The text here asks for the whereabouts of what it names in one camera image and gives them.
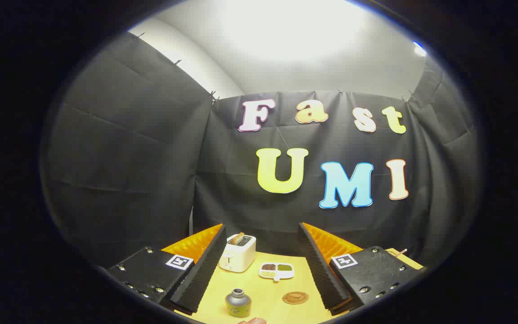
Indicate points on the white toaster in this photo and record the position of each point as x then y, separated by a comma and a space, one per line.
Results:
238, 258

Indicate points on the round brown coaster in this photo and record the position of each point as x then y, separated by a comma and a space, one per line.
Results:
295, 298

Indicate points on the light wooden table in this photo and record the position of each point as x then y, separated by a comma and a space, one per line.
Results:
265, 292

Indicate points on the black backdrop cloth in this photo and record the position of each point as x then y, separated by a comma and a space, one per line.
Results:
151, 157

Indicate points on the white divided dish of grains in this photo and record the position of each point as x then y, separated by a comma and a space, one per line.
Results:
277, 270

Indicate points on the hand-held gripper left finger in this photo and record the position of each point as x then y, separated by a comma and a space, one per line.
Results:
203, 270

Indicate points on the silver green label juice bottle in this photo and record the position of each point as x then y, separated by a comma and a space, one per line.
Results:
238, 305

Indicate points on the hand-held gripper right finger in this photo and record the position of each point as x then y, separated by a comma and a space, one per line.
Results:
319, 270

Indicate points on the toast slice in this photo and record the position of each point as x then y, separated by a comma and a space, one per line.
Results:
237, 238

